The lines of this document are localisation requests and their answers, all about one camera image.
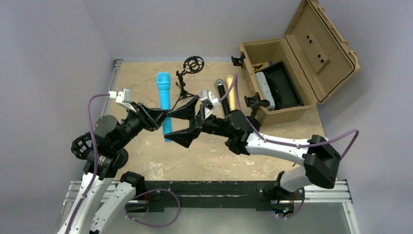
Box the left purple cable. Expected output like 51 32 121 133
63 93 112 234

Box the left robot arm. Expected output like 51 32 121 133
58 102 168 234

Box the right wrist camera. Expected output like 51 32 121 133
199 89 221 119

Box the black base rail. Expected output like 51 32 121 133
132 181 297 213

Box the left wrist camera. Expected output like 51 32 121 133
109 89 134 110

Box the tan hard case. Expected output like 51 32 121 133
232 0 360 126

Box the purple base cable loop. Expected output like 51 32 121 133
125 188 181 229

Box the black grey microphone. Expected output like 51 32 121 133
215 79 230 116

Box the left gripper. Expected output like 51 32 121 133
113 101 171 151

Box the cream microphone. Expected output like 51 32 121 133
226 75 237 111

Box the round base mic stand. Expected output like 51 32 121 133
244 93 270 130

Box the grey device in case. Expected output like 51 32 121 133
255 72 276 111

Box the blue microphone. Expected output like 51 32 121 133
156 72 172 136

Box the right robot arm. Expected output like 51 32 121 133
165 97 341 198

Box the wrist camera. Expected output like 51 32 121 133
199 89 221 119
109 89 134 110

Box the black tripod mic stand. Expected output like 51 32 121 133
171 56 206 111

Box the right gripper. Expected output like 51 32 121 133
165 96 232 147

